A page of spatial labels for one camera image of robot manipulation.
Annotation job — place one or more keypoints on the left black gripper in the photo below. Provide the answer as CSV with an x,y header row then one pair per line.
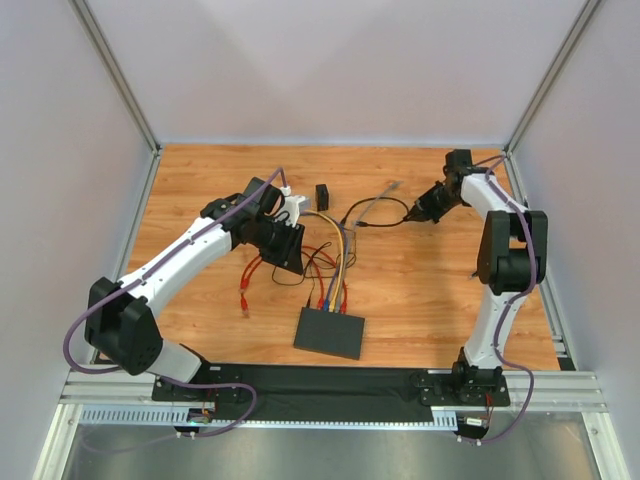
x,y
286,247

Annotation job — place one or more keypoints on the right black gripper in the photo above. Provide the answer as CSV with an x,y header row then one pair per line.
x,y
421,207

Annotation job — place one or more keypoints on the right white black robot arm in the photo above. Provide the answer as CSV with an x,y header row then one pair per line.
x,y
511,261

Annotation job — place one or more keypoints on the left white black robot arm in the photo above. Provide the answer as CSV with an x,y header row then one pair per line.
x,y
122,320

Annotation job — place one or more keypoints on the black power adapter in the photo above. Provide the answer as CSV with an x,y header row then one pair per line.
x,y
322,197

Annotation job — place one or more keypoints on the black cloth strip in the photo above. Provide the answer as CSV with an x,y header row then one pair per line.
x,y
327,389

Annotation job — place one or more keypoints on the red ethernet cable loose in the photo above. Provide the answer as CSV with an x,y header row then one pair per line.
x,y
245,283

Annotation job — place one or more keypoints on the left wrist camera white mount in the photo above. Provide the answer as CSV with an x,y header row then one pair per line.
x,y
293,207

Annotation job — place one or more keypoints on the black network switch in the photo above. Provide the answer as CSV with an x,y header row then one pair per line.
x,y
330,333

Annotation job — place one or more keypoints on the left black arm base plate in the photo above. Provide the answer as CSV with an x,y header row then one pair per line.
x,y
204,387

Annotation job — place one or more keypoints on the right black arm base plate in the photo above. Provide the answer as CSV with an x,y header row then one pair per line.
x,y
473,387

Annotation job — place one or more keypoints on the grey slotted cable duct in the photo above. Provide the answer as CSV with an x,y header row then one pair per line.
x,y
183,416

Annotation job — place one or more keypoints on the aluminium front rail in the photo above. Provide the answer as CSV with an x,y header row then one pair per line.
x,y
541,391

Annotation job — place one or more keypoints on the right aluminium frame post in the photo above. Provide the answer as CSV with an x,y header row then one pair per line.
x,y
558,63

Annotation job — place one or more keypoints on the aluminium frame post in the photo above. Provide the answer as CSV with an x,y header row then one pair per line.
x,y
558,63
102,47

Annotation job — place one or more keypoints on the left aluminium frame post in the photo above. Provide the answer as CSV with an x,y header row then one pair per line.
x,y
102,47

